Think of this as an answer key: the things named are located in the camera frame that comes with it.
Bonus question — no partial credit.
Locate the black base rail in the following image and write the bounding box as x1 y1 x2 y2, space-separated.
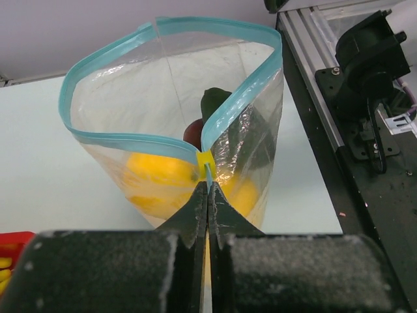
276 1 416 306

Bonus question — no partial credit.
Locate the dark red toy fruit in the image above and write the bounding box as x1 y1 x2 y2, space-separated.
183 119 203 150

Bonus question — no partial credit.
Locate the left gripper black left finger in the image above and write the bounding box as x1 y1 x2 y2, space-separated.
0 181 209 313

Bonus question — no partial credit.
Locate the yellow toy lemon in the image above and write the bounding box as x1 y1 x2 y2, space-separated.
123 153 199 188

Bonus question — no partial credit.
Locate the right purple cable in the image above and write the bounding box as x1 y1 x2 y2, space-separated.
392 78 417 120

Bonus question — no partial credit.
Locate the yellow toy mango slice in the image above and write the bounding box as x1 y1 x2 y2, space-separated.
128 177 259 220

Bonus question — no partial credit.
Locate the red plastic tray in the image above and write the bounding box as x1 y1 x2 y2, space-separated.
0 231 35 263

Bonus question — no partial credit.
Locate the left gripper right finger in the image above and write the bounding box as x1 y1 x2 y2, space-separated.
208 183 410 312

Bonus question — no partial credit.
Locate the yellow toy banana bunch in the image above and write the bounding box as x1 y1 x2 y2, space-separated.
0 257 12 295

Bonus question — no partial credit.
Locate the dark green toy avocado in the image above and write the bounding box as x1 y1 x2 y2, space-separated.
212 102 282 172

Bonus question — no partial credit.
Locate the clear zip top bag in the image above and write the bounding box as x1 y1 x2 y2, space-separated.
59 17 284 227

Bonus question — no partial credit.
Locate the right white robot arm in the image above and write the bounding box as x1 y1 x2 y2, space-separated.
315 10 410 173

